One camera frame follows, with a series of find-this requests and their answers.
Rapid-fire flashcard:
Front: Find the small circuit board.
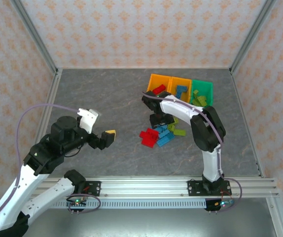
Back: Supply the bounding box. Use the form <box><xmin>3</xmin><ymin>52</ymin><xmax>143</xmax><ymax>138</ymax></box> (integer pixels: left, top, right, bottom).
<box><xmin>214</xmin><ymin>199</ymin><xmax>236</xmax><ymax>207</ymax></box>
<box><xmin>66</xmin><ymin>196</ymin><xmax>88</xmax><ymax>207</ymax></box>

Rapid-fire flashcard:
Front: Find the grey metal sheet panel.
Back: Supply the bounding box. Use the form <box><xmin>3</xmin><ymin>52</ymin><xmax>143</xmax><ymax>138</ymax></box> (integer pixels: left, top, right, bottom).
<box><xmin>25</xmin><ymin>197</ymin><xmax>280</xmax><ymax>237</ymax></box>

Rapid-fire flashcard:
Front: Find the aluminium side frame bar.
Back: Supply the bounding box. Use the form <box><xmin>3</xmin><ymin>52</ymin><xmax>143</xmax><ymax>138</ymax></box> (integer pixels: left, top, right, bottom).
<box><xmin>39</xmin><ymin>68</ymin><xmax>63</xmax><ymax>139</ymax></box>
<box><xmin>230</xmin><ymin>68</ymin><xmax>266</xmax><ymax>178</ymax></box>

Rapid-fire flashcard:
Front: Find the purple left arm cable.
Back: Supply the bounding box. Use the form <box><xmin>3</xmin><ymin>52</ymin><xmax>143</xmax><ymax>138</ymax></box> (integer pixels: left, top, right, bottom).
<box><xmin>0</xmin><ymin>103</ymin><xmax>102</xmax><ymax>230</ymax></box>

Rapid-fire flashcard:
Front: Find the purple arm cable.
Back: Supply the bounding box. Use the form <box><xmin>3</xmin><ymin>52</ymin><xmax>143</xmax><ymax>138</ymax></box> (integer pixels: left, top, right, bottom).
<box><xmin>0</xmin><ymin>103</ymin><xmax>102</xmax><ymax>230</ymax></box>
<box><xmin>142</xmin><ymin>91</ymin><xmax>243</xmax><ymax>213</ymax></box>

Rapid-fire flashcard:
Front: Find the yellow-orange plastic bin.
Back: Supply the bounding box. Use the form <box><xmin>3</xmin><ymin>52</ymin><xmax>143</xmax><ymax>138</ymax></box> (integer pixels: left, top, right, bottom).
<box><xmin>146</xmin><ymin>73</ymin><xmax>173</xmax><ymax>99</ymax></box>
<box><xmin>167</xmin><ymin>76</ymin><xmax>193</xmax><ymax>104</ymax></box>

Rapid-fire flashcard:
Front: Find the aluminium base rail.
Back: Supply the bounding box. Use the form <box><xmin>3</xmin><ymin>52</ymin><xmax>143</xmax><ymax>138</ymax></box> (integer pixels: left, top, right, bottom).
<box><xmin>30</xmin><ymin>176</ymin><xmax>280</xmax><ymax>198</ymax></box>

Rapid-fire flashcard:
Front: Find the aluminium frame post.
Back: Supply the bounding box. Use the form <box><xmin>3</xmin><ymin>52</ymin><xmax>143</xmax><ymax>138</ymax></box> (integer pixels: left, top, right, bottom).
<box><xmin>9</xmin><ymin>0</ymin><xmax>59</xmax><ymax>76</ymax></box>
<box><xmin>230</xmin><ymin>0</ymin><xmax>278</xmax><ymax>75</ymax></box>

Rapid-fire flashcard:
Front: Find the grey slotted cable duct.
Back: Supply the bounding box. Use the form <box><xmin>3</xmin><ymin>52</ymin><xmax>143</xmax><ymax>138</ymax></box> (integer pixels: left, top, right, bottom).
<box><xmin>50</xmin><ymin>198</ymin><xmax>208</xmax><ymax>210</ymax></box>

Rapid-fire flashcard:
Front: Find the green plastic bin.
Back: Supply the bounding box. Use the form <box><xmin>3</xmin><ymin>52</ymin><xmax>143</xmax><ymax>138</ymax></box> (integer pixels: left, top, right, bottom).
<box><xmin>189</xmin><ymin>79</ymin><xmax>215</xmax><ymax>107</ymax></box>

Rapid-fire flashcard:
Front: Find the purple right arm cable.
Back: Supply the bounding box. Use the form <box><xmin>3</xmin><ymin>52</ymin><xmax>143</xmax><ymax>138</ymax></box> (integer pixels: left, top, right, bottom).
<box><xmin>142</xmin><ymin>91</ymin><xmax>243</xmax><ymax>213</ymax></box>

